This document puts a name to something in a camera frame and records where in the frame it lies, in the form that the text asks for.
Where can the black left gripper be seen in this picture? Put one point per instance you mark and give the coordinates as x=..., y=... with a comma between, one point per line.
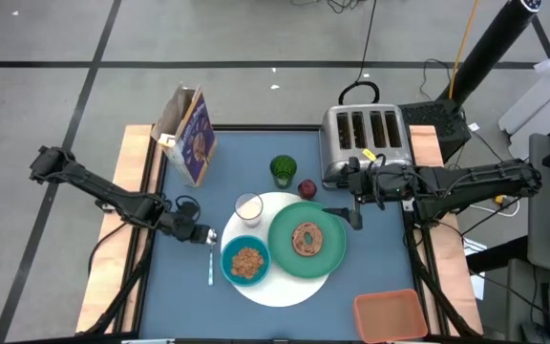
x=184, y=222

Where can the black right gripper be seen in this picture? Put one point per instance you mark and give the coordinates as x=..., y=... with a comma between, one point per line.
x=380, y=184

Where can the metal spoon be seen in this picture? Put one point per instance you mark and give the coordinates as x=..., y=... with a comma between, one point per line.
x=211, y=263

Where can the teal plastic bowl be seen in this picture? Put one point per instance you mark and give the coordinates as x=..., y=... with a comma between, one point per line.
x=227, y=267

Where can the red apple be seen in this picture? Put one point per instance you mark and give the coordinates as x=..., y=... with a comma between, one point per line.
x=307, y=189

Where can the brown raisin bagel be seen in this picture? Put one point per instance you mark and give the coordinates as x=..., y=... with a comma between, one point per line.
x=299, y=243

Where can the green patterned bottle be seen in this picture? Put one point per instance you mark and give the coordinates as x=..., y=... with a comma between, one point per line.
x=283, y=167

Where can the purple yellow cereal box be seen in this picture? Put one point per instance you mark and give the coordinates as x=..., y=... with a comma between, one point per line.
x=198, y=143

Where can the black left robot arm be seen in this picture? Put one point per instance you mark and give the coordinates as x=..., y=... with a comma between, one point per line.
x=98, y=188

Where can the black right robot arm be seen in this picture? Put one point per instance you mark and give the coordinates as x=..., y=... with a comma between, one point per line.
x=471, y=179

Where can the green round plate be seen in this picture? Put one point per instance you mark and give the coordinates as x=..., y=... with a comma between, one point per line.
x=332, y=243

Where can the clear drinking glass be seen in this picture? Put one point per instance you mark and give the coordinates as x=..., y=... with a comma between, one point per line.
x=248, y=210

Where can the brown cereal flakes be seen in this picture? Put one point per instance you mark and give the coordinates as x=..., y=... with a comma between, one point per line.
x=247, y=263

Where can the silver four-slot toaster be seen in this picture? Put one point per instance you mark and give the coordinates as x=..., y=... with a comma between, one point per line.
x=366, y=129

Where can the white round woven placemat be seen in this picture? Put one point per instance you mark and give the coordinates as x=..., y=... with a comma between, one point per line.
x=280, y=294

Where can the orange plastic bin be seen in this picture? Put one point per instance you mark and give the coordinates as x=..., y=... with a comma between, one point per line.
x=389, y=317

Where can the black perforated box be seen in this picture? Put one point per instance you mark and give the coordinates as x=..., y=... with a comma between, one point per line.
x=435, y=124

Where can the white paper sheet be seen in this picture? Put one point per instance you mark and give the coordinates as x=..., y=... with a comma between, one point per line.
x=475, y=246

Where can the black round pole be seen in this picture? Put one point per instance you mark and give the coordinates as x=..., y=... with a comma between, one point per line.
x=490, y=48

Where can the white bulky object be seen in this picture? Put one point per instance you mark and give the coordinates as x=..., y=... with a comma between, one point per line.
x=542, y=110

